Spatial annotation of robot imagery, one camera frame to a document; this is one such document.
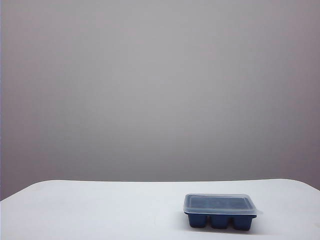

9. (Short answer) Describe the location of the blue ice cube tray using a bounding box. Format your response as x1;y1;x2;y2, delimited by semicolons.
184;211;258;230

